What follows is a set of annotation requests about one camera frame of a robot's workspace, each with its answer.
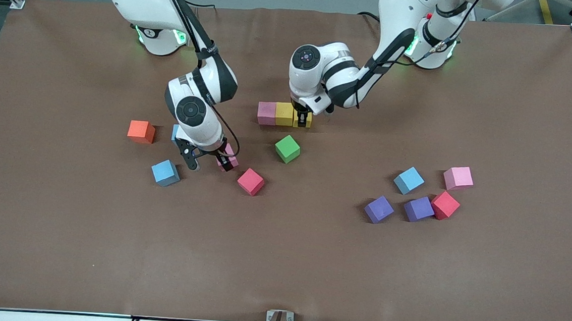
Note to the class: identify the brown table mat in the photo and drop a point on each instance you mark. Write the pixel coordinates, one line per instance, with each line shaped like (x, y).
(280, 259)

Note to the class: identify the pink foam cube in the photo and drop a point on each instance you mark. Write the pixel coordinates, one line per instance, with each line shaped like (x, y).
(266, 113)
(458, 178)
(229, 153)

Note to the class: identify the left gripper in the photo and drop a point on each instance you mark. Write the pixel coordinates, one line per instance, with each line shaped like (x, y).
(301, 116)

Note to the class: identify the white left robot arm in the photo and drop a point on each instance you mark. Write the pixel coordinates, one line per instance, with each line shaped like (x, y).
(399, 13)

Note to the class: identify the red foam cube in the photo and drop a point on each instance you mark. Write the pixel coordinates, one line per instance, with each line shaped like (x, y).
(445, 205)
(250, 181)

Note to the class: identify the purple foam cube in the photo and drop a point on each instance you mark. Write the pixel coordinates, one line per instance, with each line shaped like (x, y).
(379, 209)
(418, 209)

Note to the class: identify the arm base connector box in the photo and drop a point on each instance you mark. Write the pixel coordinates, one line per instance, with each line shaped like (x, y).
(180, 37)
(413, 46)

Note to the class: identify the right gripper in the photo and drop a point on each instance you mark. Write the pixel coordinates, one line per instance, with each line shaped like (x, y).
(222, 157)

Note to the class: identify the yellow foam cube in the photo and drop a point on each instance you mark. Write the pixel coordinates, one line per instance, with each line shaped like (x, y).
(309, 121)
(284, 114)

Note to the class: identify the green foam cube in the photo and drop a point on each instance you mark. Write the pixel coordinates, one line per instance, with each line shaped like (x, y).
(287, 148)

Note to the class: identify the blue foam cube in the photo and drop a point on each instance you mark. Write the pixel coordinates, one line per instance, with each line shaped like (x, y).
(174, 133)
(165, 173)
(409, 180)

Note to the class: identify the orange foam cube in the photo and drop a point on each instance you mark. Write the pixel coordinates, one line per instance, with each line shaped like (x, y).
(141, 132)

